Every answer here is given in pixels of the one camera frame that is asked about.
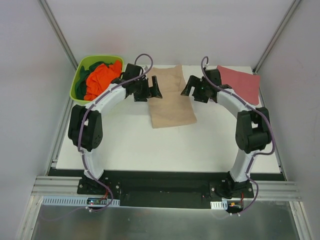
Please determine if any orange t shirt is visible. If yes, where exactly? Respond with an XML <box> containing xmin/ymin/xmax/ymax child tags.
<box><xmin>83</xmin><ymin>60</ymin><xmax>123</xmax><ymax>101</ymax></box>

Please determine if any right white cable duct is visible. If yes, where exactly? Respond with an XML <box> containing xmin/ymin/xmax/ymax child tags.
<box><xmin>210</xmin><ymin>201</ymin><xmax>228</xmax><ymax>210</ymax></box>

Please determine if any green plastic basket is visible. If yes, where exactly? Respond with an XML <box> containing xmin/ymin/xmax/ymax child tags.
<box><xmin>69</xmin><ymin>54</ymin><xmax>125</xmax><ymax>105</ymax></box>

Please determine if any left white cable duct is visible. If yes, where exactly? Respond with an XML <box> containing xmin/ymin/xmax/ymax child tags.
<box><xmin>42</xmin><ymin>196</ymin><xmax>120</xmax><ymax>208</ymax></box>

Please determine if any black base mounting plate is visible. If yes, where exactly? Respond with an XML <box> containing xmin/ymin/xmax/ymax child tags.
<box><xmin>48</xmin><ymin>168</ymin><xmax>254</xmax><ymax>209</ymax></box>

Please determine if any dark green t shirt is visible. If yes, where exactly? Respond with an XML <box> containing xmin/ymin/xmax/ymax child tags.
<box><xmin>75</xmin><ymin>61</ymin><xmax>110</xmax><ymax>100</ymax></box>

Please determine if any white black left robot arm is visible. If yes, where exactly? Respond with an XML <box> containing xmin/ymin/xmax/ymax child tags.
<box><xmin>68</xmin><ymin>63</ymin><xmax>163</xmax><ymax>195</ymax></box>

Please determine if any white cable duct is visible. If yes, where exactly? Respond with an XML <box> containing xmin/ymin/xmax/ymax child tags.
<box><xmin>42</xmin><ymin>196</ymin><xmax>120</xmax><ymax>208</ymax></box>
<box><xmin>210</xmin><ymin>201</ymin><xmax>228</xmax><ymax>210</ymax></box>

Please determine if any aluminium corner post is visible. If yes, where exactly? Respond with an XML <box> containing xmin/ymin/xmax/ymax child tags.
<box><xmin>252</xmin><ymin>0</ymin><xmax>303</xmax><ymax>75</ymax></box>
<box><xmin>37</xmin><ymin>0</ymin><xmax>78</xmax><ymax>70</ymax></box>

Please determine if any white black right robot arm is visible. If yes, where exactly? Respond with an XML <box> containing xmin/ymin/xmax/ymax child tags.
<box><xmin>181</xmin><ymin>68</ymin><xmax>272</xmax><ymax>199</ymax></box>

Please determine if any aluminium front frame rail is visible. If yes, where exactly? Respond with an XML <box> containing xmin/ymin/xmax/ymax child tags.
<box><xmin>31</xmin><ymin>176</ymin><xmax>302</xmax><ymax>202</ymax></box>

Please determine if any right aluminium corner post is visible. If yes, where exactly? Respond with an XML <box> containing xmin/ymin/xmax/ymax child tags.
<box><xmin>252</xmin><ymin>0</ymin><xmax>303</xmax><ymax>75</ymax></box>

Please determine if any folded red t shirt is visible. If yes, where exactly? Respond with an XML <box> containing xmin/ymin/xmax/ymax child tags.
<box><xmin>217</xmin><ymin>65</ymin><xmax>261</xmax><ymax>105</ymax></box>

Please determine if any left aluminium corner post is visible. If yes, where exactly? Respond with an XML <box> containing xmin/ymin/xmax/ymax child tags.
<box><xmin>37</xmin><ymin>0</ymin><xmax>78</xmax><ymax>70</ymax></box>

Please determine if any beige t shirt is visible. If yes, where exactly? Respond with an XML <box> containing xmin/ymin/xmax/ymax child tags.
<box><xmin>148</xmin><ymin>65</ymin><xmax>197</xmax><ymax>129</ymax></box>

